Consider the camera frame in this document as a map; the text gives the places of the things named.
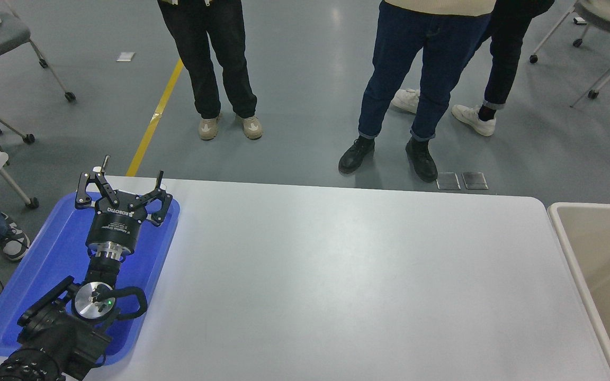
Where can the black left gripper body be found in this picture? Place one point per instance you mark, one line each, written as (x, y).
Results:
(115, 225)

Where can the blue plastic tray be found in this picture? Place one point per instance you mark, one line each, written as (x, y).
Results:
(51, 259)

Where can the metal-legged wheeled chair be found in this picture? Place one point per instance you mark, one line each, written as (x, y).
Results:
(609, 74)
(8, 129)

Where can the person in black trousers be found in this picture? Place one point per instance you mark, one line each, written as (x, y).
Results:
(215, 58)

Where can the grey wheeled chair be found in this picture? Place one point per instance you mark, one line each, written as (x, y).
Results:
(3, 34)
(607, 13)

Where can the metal floor socket plate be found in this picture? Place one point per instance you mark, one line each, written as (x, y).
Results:
(475, 180)
(448, 181)

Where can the person in blue jeans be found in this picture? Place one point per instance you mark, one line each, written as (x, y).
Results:
(421, 58)

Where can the person with white shoes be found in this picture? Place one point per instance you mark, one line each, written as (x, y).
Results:
(506, 47)

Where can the large pale bin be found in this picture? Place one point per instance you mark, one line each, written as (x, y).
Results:
(601, 254)

